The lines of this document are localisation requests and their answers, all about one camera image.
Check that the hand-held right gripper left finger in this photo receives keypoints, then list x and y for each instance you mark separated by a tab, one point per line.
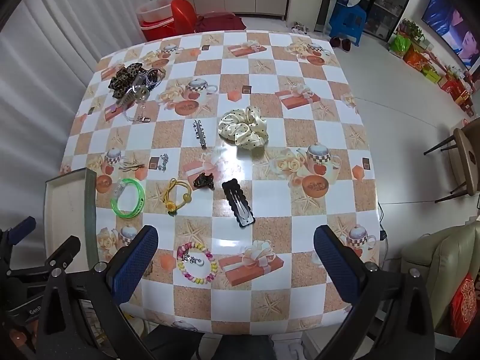
135	266

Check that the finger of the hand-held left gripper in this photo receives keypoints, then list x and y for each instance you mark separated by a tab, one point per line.
23	228
65	251

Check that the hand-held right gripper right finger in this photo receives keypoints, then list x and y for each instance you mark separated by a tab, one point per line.
337	266

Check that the grey shallow tray box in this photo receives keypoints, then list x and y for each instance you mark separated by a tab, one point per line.
65	213

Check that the dark small claw clip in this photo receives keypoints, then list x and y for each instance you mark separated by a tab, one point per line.
204	180

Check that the black scalloped snap clips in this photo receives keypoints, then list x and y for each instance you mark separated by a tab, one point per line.
238	204

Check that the silver rhinestone barrette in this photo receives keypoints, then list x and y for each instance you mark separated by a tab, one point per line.
199	135

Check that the cream polka dot scrunchie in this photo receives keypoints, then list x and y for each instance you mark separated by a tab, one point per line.
240	125

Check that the gold bow hair pin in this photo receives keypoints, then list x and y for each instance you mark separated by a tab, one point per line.
133	165

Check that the beige sofa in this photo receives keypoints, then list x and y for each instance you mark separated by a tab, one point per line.
438	262

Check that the small silver rhinestone clip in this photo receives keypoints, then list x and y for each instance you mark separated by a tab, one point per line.
164	163

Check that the black chair seat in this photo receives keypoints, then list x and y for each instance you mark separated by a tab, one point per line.
210	345

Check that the checkered printed tablecloth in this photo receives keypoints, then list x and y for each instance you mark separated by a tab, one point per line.
262	165

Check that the red patterned bag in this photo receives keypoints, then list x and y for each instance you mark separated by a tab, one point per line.
465	307

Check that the wooden chair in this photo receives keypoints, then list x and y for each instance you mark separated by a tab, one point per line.
465	157

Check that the silver metal claw clip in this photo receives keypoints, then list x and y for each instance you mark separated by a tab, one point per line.
129	95

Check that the white curtain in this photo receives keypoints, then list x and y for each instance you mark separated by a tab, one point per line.
56	52

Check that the leopard print scrunchie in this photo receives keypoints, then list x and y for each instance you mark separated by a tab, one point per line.
123	78

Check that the pile of red gift boxes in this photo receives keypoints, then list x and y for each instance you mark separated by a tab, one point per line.
442	75

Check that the pair of dark red shoes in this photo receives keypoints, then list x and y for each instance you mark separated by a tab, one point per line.
342	43

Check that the green bag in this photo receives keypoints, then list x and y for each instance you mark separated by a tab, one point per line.
399	44

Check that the red bucket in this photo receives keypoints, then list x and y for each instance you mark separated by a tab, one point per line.
157	30

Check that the pair of white shoes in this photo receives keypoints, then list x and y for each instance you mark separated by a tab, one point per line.
300	27

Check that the blue plastic stool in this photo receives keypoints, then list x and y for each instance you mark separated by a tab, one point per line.
347	22

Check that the potted green plant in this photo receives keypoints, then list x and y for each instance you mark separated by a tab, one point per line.
412	30

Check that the dark red cloth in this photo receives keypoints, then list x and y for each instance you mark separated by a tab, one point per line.
219	22

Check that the television screen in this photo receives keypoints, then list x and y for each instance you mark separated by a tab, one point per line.
453	30

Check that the glass door cabinet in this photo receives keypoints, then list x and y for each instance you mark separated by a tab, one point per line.
392	0

